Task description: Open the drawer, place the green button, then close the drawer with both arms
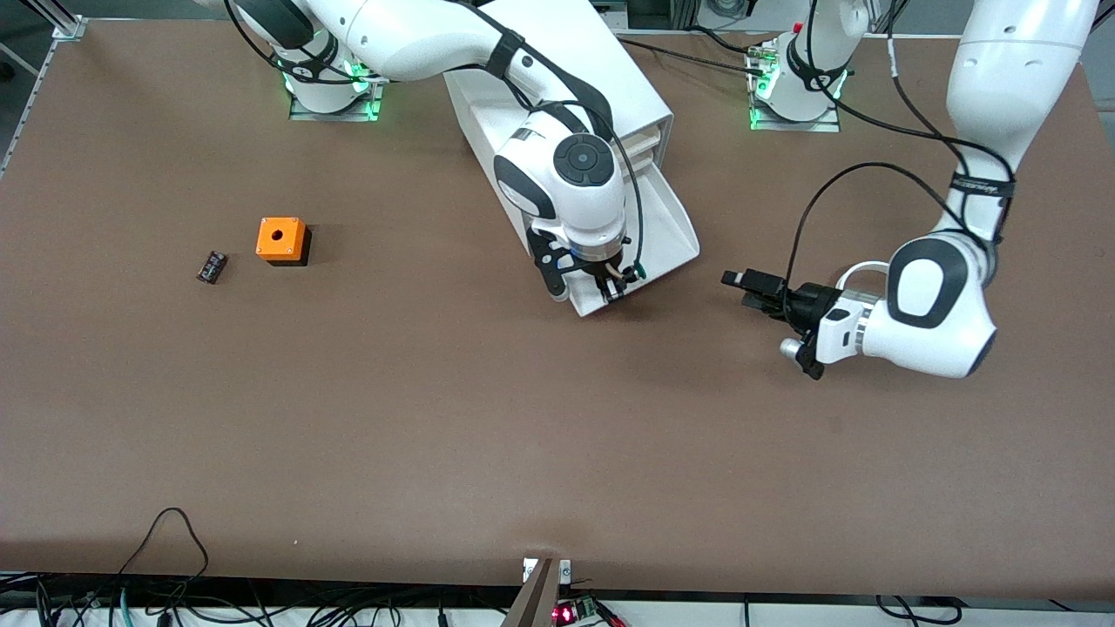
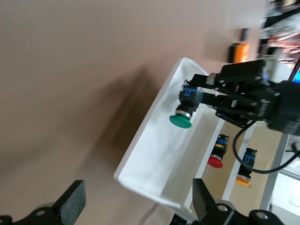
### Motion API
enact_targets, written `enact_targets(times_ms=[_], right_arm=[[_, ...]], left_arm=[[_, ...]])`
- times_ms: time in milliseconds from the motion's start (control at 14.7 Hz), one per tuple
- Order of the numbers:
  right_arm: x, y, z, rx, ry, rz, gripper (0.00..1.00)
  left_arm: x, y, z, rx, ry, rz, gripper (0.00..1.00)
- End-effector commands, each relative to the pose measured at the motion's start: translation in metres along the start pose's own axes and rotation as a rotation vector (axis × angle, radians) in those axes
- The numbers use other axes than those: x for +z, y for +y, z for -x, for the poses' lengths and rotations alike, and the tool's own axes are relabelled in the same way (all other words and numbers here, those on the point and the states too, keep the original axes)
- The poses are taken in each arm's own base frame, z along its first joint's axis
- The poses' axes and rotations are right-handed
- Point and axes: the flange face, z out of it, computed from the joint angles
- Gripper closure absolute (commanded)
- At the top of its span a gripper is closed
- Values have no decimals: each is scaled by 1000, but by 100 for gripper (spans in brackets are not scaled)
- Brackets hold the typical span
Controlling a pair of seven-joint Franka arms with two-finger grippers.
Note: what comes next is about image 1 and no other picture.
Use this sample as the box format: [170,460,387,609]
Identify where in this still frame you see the black cable at table edge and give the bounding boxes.
[875,596,961,626]

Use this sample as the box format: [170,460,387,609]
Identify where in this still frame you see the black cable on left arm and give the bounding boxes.
[782,0,1016,306]

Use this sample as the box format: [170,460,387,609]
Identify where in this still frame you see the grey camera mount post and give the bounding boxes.
[501,557,560,627]

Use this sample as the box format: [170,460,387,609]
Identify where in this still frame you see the circuit board with red LED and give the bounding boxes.
[553,597,602,626]

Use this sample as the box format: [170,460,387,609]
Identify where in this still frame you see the thin black looped cable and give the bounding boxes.
[118,508,210,580]

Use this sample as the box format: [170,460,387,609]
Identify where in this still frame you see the white plastic half ring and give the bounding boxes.
[836,261,891,293]

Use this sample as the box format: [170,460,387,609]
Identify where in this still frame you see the black cable behind cabinet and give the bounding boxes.
[614,37,763,78]

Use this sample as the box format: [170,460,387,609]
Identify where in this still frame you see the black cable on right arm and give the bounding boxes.
[222,0,647,281]

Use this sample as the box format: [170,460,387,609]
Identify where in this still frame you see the orange box with hole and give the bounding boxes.
[255,216,313,267]

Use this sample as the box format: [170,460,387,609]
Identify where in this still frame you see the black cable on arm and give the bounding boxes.
[782,0,1016,306]
[222,0,647,281]

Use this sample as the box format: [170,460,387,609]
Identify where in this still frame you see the aluminium frame profile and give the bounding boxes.
[17,0,88,41]

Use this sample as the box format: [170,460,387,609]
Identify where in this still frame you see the white drawer cabinet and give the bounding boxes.
[443,0,676,201]

